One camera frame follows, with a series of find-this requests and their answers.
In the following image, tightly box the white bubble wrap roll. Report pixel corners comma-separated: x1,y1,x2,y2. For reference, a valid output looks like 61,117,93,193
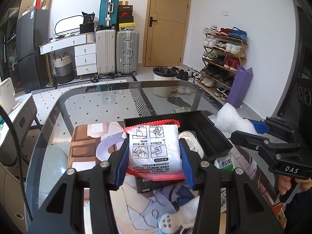
214,103,257,135

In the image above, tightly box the green white medicine sachet bag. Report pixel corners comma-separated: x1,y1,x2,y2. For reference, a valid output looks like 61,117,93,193
214,153,235,213

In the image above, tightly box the bag of white laces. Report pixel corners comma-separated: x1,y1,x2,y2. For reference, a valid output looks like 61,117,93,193
178,130,205,159

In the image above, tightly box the white plush keychain toy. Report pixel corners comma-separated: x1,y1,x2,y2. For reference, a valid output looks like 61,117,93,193
151,196,200,233

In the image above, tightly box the red white packet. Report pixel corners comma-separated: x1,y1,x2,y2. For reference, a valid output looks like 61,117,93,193
124,119,184,182

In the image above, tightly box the right hand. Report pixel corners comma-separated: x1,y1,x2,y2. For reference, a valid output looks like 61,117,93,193
277,174,312,196

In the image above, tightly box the black storage box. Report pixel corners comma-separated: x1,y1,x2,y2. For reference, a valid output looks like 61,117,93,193
124,111,232,190

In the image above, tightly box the purple shopping bag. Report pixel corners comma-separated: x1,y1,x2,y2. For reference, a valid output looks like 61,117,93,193
226,66,253,108

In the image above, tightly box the anime print desk mat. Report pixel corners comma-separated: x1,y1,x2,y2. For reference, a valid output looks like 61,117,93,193
66,121,279,234

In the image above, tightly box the wooden shoe rack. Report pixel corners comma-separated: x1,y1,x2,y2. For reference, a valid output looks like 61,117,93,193
199,25,248,104

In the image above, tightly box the grey side cabinet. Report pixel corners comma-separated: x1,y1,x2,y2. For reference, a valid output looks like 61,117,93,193
1,93,37,166

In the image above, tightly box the white trash bin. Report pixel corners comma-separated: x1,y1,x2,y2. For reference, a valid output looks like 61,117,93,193
153,66,178,98

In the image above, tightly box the wooden door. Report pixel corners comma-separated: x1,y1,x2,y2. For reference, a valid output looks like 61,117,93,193
142,0,191,66

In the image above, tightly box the woven laundry basket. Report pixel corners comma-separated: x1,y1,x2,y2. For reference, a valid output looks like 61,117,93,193
52,52,74,85

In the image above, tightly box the silver aluminium suitcase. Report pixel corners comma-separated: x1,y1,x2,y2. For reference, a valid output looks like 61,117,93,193
116,30,140,76

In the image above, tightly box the white dressing table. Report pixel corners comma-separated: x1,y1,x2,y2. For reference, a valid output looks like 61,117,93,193
39,33,97,77

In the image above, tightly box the stack of shoe boxes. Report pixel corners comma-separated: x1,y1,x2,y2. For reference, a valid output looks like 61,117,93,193
117,1,136,31

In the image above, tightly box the white hard suitcase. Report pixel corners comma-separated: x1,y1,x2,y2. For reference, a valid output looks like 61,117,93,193
96,30,116,74

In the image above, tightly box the oval vanity mirror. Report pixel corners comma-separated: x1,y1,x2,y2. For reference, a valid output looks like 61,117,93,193
53,15,83,36

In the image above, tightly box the black refrigerator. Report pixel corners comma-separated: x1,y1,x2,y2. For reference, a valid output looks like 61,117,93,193
16,9,49,93

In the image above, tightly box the black handbag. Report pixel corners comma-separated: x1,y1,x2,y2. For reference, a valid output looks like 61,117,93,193
80,12,95,34

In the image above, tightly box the teal hard suitcase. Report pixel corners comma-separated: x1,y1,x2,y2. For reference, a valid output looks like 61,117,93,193
99,0,119,30

